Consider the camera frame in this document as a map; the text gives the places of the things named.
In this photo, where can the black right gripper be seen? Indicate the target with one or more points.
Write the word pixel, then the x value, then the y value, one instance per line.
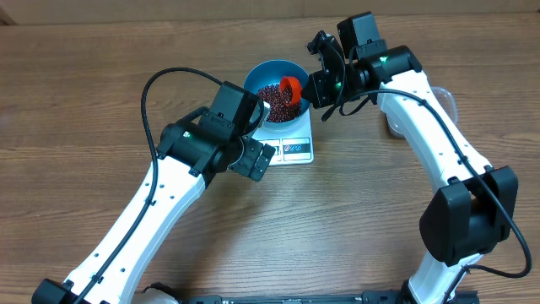
pixel 322 87

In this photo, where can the white digital kitchen scale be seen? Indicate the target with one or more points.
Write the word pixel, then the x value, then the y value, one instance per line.
pixel 292 140

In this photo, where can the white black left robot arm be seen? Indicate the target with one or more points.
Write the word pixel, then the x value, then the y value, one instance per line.
pixel 190 153

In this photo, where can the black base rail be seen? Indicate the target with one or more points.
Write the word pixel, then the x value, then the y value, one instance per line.
pixel 367 297

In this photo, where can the clear plastic container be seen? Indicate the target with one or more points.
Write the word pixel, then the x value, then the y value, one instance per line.
pixel 446 100

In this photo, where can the teal plastic bowl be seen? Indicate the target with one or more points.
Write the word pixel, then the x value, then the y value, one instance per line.
pixel 270 73

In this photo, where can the red beans in bowl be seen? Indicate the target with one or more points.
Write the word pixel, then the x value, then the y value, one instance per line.
pixel 281 107

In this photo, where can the orange scoop with blue handle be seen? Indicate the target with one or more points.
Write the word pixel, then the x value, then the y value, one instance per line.
pixel 292 85

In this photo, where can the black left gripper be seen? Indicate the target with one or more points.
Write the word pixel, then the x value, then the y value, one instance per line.
pixel 246 167

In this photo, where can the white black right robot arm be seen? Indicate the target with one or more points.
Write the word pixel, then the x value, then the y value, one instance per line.
pixel 473 203

